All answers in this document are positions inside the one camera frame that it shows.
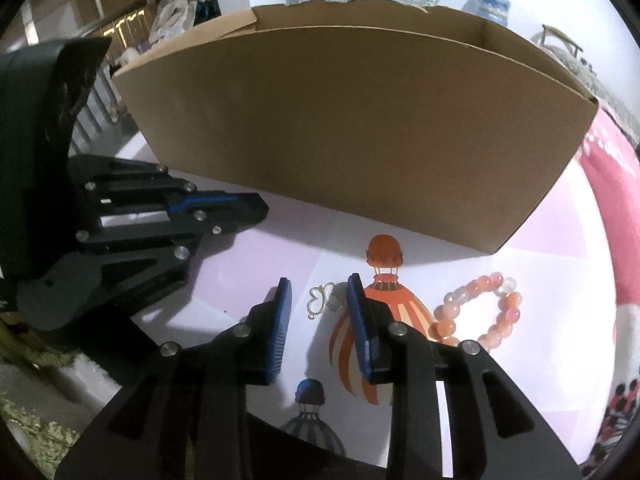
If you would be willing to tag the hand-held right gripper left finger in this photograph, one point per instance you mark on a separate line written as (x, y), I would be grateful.
(282, 330)

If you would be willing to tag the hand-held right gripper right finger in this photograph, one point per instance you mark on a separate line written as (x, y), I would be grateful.
(357, 330)

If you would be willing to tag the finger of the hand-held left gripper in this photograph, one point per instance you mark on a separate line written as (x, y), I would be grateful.
(125, 280)
(210, 204)

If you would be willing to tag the small butterfly ornament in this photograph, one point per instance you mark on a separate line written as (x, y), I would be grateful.
(315, 300)

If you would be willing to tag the brown cardboard box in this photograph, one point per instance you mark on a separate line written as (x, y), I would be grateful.
(350, 125)

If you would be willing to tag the metal railing with lights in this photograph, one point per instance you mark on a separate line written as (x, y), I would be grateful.
(110, 60)

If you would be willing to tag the green fluffy rug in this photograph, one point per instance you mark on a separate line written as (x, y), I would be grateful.
(30, 410)

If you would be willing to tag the pile of light clothes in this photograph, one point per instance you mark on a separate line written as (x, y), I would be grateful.
(182, 10)

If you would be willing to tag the pink floral blanket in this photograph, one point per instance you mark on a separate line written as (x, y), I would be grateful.
(620, 235)

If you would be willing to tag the blue water dispenser bottle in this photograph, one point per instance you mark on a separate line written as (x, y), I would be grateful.
(487, 7)

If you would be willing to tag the grey green patterned blanket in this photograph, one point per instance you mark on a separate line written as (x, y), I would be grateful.
(605, 90)

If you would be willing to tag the wooden chair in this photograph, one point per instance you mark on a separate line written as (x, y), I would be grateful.
(560, 37)

